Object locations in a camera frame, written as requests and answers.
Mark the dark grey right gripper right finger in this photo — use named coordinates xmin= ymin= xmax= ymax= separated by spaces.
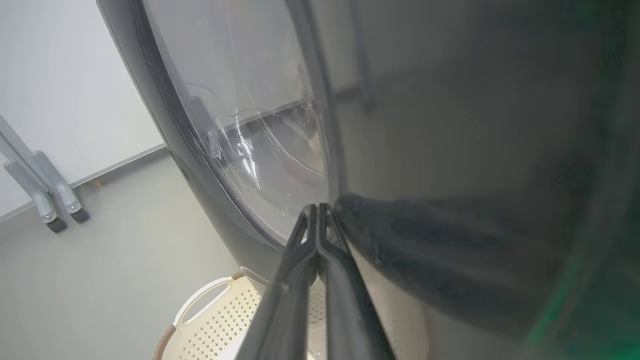
xmin=318 ymin=202 xmax=397 ymax=360

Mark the grey metal wheeled stand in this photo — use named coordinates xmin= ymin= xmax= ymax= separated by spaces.
xmin=0 ymin=114 xmax=91 ymax=234

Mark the dark glass washing machine door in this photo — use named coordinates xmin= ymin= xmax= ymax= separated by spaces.
xmin=96 ymin=0 xmax=640 ymax=360

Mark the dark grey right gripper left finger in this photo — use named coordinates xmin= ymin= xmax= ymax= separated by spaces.
xmin=237 ymin=203 xmax=321 ymax=360

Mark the cream perforated laundry basket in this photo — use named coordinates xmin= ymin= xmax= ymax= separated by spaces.
xmin=152 ymin=270 xmax=328 ymax=360

